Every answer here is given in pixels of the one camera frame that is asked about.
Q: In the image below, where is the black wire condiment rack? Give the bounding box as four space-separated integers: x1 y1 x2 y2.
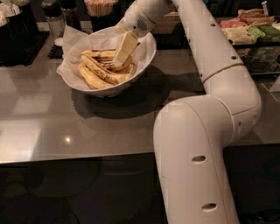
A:
230 22 280 77

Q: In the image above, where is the glass sugar shaker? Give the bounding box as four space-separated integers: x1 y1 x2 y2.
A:
41 0 65 46

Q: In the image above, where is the spotted banana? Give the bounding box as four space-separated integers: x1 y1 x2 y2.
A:
83 50 115 61

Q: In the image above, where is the front lower banana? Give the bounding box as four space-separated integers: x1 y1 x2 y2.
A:
78 63 111 89

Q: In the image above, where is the black round container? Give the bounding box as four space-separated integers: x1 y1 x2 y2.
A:
0 1 39 66

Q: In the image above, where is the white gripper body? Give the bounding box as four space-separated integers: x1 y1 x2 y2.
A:
117 0 175 38

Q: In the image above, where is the dark pepper shaker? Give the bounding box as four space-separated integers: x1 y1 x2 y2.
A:
60 0 81 31

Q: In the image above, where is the small black mesh mat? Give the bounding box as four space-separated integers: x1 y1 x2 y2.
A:
47 45 63 59

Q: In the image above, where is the middle long banana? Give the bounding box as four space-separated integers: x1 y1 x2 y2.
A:
81 54 135 85

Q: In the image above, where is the small inner banana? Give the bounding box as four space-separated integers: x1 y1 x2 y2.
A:
104 56 132 72

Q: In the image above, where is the cup of wooden stirrers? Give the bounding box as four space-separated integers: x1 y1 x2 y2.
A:
84 0 119 32

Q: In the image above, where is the white slanted bowl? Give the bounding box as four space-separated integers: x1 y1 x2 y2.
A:
57 26 157 97

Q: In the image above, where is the white paper liner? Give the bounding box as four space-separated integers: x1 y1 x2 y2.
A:
57 26 157 97

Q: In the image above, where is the black rubber mat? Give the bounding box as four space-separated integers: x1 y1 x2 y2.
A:
0 31 50 67

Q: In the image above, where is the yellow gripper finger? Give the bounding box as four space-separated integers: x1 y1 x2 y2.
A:
113 30 138 67

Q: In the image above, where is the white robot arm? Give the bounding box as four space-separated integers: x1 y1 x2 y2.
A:
118 0 262 224

